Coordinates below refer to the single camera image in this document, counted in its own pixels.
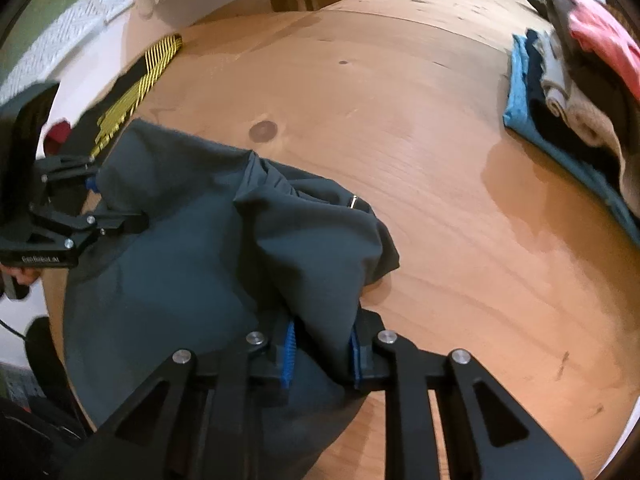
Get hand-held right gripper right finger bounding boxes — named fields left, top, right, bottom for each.
left=347, top=309, right=586, bottom=480

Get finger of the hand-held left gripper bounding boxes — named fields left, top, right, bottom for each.
left=30, top=202, right=151, bottom=252
left=35, top=154, right=108, bottom=195

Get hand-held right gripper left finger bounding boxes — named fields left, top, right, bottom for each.
left=60, top=317, right=301, bottom=480

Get dark green pants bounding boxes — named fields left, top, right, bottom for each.
left=62, top=119, right=401, bottom=480

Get person's left hand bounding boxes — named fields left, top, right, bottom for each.
left=10, top=266, right=41, bottom=287

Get red cloth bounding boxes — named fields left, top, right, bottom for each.
left=44, top=121, right=73, bottom=156

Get black yellow-striped garment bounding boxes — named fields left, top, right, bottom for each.
left=65, top=34, right=183, bottom=161

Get black chair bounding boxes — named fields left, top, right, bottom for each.
left=22, top=316, right=98, bottom=436

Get black folded garment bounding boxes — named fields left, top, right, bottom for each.
left=525, top=30, right=621, bottom=181

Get blue folded garment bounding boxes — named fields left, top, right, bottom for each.
left=502, top=34, right=640, bottom=243

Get beige folded garment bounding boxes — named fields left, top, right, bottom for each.
left=565, top=90, right=640, bottom=216

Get light grey folded garment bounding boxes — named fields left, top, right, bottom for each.
left=535, top=35, right=576, bottom=116

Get dark brown folded garment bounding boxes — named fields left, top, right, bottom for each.
left=547, top=0, right=631, bottom=106

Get pink folded garment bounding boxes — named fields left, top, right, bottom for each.
left=567, top=0, right=640, bottom=88

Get black cable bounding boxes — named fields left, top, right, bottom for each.
left=0, top=317, right=28, bottom=342

